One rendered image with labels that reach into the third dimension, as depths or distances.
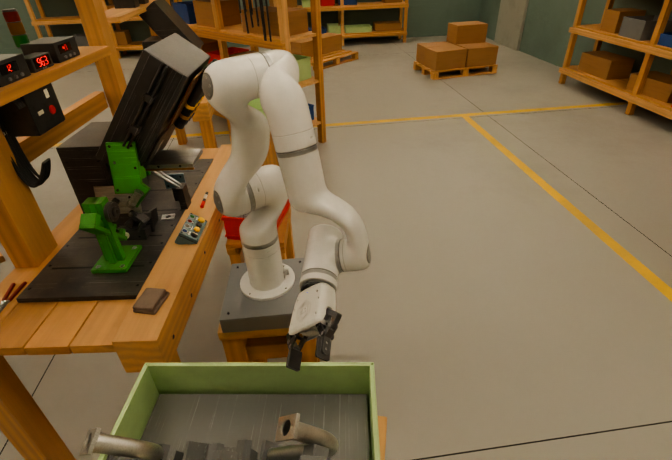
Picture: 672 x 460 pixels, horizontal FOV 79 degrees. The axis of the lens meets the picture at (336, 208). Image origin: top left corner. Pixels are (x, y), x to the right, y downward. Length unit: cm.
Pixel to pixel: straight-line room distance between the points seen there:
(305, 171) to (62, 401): 208
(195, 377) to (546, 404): 171
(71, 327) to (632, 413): 240
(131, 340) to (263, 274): 44
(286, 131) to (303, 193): 13
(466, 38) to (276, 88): 723
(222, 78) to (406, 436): 174
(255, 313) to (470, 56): 672
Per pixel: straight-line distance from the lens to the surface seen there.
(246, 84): 96
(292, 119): 84
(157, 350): 145
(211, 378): 126
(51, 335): 163
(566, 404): 246
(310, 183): 87
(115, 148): 185
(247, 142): 107
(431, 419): 222
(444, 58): 739
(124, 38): 1074
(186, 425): 127
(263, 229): 129
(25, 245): 193
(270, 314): 136
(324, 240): 95
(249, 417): 124
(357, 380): 121
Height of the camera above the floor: 188
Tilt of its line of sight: 32 degrees down
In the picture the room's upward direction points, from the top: 2 degrees counter-clockwise
